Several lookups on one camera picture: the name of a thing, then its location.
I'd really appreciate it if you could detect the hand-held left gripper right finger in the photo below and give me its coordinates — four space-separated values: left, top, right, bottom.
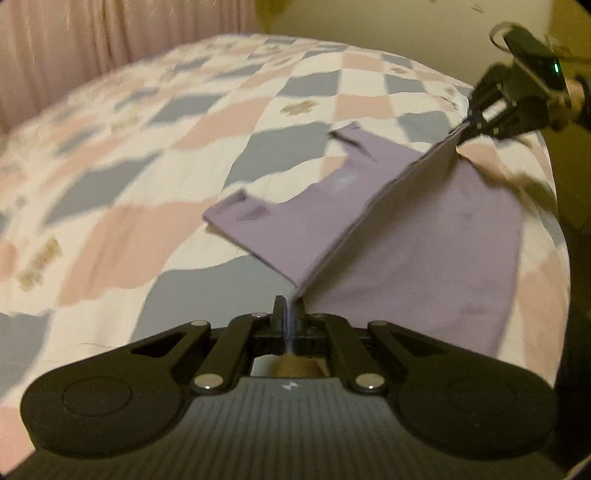
289 298 459 396

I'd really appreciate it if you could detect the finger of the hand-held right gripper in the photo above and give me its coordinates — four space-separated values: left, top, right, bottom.
465 64 511 124
454 105 526 142

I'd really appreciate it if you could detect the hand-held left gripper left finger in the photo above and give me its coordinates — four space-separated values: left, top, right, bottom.
130 295 290 396

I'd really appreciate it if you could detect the purple shirt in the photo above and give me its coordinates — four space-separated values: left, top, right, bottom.
202 121 528 359

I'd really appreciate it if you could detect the person's right hand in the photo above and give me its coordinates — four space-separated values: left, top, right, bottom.
551 75 591 129

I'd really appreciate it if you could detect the patchwork bear quilt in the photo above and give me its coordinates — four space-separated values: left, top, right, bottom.
0 32 570 464

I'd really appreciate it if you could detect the pink curtain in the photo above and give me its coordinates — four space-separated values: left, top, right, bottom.
0 0 260 136

